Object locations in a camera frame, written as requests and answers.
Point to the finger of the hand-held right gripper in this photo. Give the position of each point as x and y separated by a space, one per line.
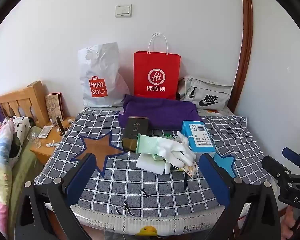
276 168
297 158

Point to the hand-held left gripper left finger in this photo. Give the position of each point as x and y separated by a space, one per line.
80 177

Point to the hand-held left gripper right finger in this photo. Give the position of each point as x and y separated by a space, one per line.
215 180

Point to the fruit print packet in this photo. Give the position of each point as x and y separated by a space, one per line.
190 171

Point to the white glove with mint cuff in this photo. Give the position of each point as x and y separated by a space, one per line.
175 147

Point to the green tissue packet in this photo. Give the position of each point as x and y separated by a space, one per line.
156 156

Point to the white sponge block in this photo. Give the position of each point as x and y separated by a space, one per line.
150 165

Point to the person's right hand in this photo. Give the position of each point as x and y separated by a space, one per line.
288 221

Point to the small white tube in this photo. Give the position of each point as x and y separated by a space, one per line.
52 144

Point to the wooden nightstand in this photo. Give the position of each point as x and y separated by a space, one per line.
43 151

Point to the blue tissue packet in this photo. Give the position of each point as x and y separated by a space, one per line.
200 135

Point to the dark brown bottle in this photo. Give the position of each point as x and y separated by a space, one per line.
59 126

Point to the green bed sheet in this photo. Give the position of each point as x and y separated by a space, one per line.
25 165

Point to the white cream tube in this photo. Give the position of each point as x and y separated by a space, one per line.
46 131

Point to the clear glass cup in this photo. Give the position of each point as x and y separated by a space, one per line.
34 141

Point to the dark green box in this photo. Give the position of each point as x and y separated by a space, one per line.
135 130

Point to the spotted white pillow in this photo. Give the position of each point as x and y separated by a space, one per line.
16 140

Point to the brown patterned book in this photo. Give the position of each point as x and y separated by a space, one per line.
54 107

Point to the purple towel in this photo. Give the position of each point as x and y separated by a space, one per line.
165 112

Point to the grey sling bag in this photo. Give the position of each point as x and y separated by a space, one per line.
215 91

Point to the wooden bed headboard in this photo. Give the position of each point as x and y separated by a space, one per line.
32 97

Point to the white plastic shopping bag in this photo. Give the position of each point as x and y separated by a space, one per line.
105 67

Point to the red paper bag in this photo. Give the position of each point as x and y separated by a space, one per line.
156 65

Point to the wooden door frame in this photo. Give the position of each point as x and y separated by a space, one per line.
246 42

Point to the white wall switch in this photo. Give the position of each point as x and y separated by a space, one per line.
123 10

